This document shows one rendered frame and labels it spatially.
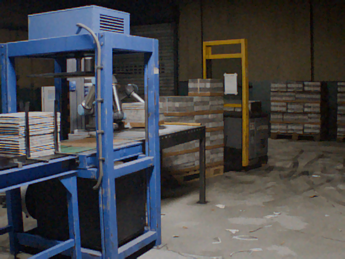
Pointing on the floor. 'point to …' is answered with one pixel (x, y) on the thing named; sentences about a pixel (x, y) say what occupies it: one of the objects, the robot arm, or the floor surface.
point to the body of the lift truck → (231, 118)
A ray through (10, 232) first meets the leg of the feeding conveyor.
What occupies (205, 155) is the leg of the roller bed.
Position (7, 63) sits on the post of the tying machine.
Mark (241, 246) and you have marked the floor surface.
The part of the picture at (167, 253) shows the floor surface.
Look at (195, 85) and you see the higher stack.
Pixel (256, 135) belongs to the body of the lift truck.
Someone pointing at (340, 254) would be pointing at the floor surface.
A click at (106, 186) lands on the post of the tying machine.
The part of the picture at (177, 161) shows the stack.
